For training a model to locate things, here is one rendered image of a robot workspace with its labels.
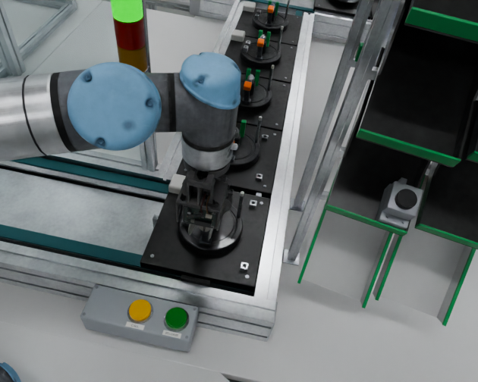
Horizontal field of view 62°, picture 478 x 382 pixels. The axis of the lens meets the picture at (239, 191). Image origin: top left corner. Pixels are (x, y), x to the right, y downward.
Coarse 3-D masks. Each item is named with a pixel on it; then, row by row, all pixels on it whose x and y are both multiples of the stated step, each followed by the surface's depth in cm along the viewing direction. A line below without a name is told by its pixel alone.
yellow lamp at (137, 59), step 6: (120, 48) 70; (144, 48) 71; (120, 54) 71; (126, 54) 70; (132, 54) 70; (138, 54) 71; (144, 54) 72; (120, 60) 72; (126, 60) 71; (132, 60) 71; (138, 60) 71; (144, 60) 73; (138, 66) 72; (144, 66) 73
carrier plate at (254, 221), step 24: (168, 192) 94; (168, 216) 89; (264, 216) 92; (168, 240) 85; (240, 240) 87; (144, 264) 81; (168, 264) 81; (192, 264) 82; (216, 264) 82; (240, 264) 83; (240, 288) 81
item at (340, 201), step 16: (384, 48) 67; (368, 80) 72; (368, 96) 72; (352, 128) 69; (352, 144) 69; (368, 144) 69; (352, 160) 68; (368, 160) 68; (384, 160) 68; (400, 160) 68; (416, 160) 68; (336, 176) 66; (352, 176) 68; (368, 176) 67; (384, 176) 67; (400, 176) 67; (416, 176) 67; (336, 192) 67; (352, 192) 67; (368, 192) 67; (336, 208) 64; (352, 208) 66; (368, 208) 66; (384, 224) 63
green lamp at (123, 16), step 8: (112, 0) 64; (120, 0) 63; (128, 0) 63; (136, 0) 64; (112, 8) 65; (120, 8) 64; (128, 8) 64; (136, 8) 65; (120, 16) 65; (128, 16) 65; (136, 16) 66
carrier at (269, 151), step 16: (240, 128) 111; (256, 128) 112; (240, 144) 104; (256, 144) 105; (272, 144) 108; (240, 160) 100; (256, 160) 103; (272, 160) 104; (240, 176) 99; (272, 176) 100; (240, 192) 98; (256, 192) 97
